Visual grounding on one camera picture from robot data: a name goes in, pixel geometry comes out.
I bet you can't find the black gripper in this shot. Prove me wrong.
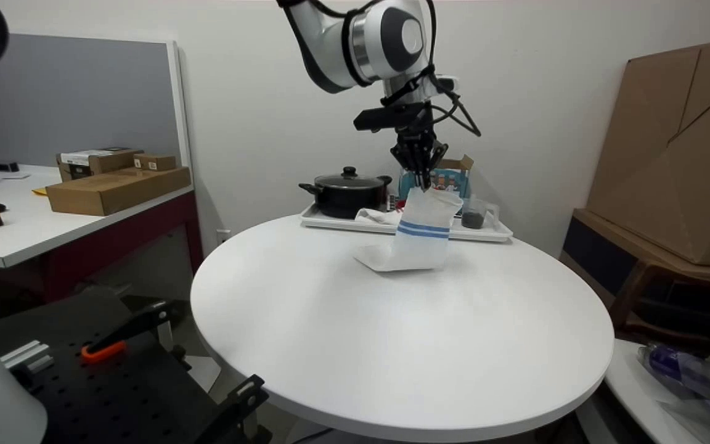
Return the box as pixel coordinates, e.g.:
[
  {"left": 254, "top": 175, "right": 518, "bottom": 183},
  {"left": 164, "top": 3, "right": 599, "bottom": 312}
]
[{"left": 386, "top": 98, "right": 448, "bottom": 191}]

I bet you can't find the white blue-striped tea towel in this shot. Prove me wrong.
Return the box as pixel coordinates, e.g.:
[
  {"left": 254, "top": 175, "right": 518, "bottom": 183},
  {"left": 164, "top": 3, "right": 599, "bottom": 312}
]
[{"left": 352, "top": 185, "right": 466, "bottom": 276}]

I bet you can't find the white red-striped towel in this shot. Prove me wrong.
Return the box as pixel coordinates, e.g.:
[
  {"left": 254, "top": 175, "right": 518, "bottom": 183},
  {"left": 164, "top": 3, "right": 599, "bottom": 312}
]
[{"left": 354, "top": 205, "right": 406, "bottom": 230}]

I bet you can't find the blue printed carton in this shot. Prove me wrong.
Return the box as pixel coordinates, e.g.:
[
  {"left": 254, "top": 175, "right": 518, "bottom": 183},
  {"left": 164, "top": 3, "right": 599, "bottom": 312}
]
[{"left": 394, "top": 153, "right": 476, "bottom": 216}]

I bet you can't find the black pot with lid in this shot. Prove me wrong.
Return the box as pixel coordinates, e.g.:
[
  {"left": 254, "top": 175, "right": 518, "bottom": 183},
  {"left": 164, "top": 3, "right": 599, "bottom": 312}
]
[{"left": 296, "top": 164, "right": 394, "bottom": 221}]

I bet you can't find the white rectangular tray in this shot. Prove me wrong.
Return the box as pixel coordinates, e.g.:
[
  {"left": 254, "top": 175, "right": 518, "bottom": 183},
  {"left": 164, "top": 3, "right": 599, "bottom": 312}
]
[{"left": 299, "top": 202, "right": 516, "bottom": 246}]

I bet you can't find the dark wooden cabinet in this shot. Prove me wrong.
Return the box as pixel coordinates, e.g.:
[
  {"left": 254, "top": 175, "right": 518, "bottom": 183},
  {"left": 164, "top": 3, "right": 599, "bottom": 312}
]
[{"left": 556, "top": 206, "right": 710, "bottom": 354}]

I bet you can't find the large brown cardboard box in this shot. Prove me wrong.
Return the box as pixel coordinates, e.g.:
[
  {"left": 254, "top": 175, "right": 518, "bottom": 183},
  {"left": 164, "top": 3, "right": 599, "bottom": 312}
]
[{"left": 583, "top": 33, "right": 710, "bottom": 270}]

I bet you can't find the small brown cardboard box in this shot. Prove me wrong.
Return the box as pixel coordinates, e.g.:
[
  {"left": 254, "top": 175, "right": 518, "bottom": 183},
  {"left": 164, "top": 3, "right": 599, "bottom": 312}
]
[{"left": 131, "top": 149, "right": 180, "bottom": 173}]

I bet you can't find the white side table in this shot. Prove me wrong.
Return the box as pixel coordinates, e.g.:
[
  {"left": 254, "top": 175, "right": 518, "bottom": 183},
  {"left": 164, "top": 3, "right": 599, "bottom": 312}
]
[{"left": 603, "top": 338, "right": 710, "bottom": 444}]

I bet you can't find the open cardboard box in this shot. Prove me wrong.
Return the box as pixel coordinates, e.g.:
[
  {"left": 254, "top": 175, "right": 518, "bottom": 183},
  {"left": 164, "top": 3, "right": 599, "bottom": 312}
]
[
  {"left": 45, "top": 164, "right": 191, "bottom": 218},
  {"left": 56, "top": 144, "right": 147, "bottom": 183}
]

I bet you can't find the clear plastic bag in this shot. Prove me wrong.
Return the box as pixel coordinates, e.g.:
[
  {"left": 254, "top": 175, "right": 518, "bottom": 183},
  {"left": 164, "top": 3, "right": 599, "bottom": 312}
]
[{"left": 636, "top": 331, "right": 710, "bottom": 438}]

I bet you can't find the grey partition panel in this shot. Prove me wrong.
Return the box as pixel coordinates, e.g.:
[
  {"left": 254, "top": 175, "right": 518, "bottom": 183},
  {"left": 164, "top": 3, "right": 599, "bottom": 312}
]
[{"left": 0, "top": 30, "right": 191, "bottom": 169}]

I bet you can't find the black perforated breadboard table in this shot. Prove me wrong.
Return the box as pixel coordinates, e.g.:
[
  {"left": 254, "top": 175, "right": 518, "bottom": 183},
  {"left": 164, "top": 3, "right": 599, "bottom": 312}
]
[{"left": 0, "top": 286, "right": 270, "bottom": 444}]

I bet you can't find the white-topped desk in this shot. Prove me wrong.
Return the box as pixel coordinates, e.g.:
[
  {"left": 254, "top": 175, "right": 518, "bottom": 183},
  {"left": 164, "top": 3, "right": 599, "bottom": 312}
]
[{"left": 0, "top": 162, "right": 207, "bottom": 323}]

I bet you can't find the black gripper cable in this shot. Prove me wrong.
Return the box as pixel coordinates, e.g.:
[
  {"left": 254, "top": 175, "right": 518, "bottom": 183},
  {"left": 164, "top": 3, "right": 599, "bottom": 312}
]
[{"left": 431, "top": 75, "right": 482, "bottom": 141}]

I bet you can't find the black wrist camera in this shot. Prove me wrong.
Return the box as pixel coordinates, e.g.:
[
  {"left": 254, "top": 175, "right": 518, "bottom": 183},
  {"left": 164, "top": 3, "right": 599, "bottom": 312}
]
[{"left": 352, "top": 104, "right": 411, "bottom": 135}]

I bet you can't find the black mounting bracket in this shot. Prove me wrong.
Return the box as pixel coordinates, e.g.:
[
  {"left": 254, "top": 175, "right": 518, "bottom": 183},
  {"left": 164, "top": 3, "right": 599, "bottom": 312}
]
[{"left": 204, "top": 373, "right": 270, "bottom": 444}]

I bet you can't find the orange-handled black clamp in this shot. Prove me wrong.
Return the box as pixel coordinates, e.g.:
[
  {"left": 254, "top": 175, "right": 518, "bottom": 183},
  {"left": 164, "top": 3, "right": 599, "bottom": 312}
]
[{"left": 79, "top": 297, "right": 190, "bottom": 366}]

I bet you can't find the silver aluminium rail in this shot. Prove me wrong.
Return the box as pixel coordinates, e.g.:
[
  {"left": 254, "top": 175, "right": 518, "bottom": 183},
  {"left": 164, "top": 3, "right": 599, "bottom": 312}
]
[{"left": 0, "top": 341, "right": 55, "bottom": 376}]

